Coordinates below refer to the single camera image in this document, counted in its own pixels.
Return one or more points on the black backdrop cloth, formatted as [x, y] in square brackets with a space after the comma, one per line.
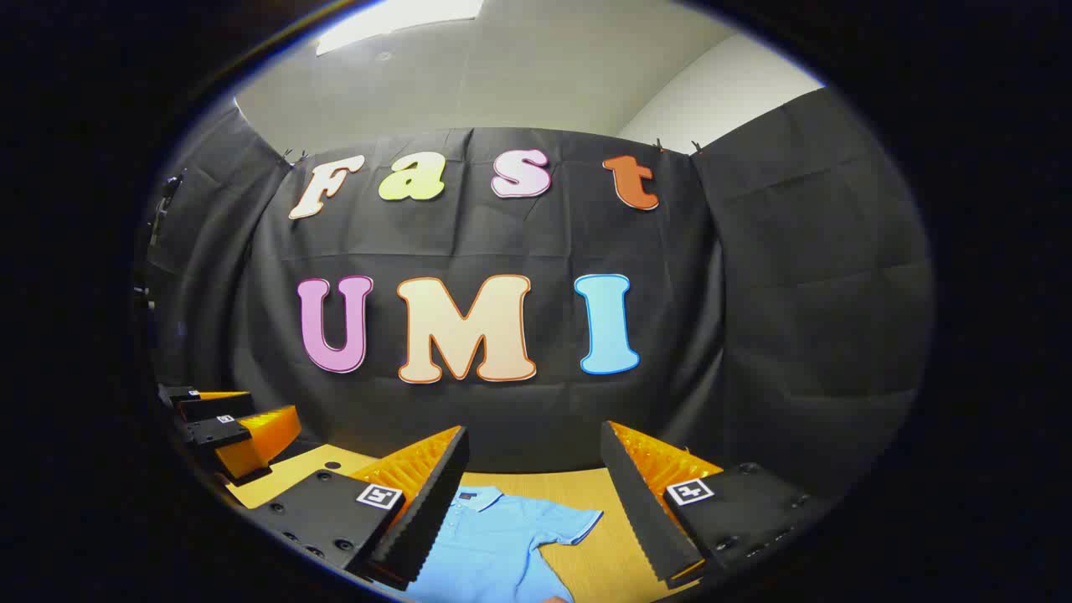
[519, 243]

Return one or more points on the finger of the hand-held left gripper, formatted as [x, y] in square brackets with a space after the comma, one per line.
[260, 435]
[213, 406]

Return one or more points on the blue T-shirt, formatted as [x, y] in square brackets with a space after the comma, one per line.
[494, 544]

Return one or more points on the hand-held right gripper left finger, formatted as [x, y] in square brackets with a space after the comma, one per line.
[431, 511]

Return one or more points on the ceiling light panel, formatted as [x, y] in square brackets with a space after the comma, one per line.
[394, 21]

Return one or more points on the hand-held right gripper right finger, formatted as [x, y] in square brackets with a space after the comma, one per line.
[641, 511]

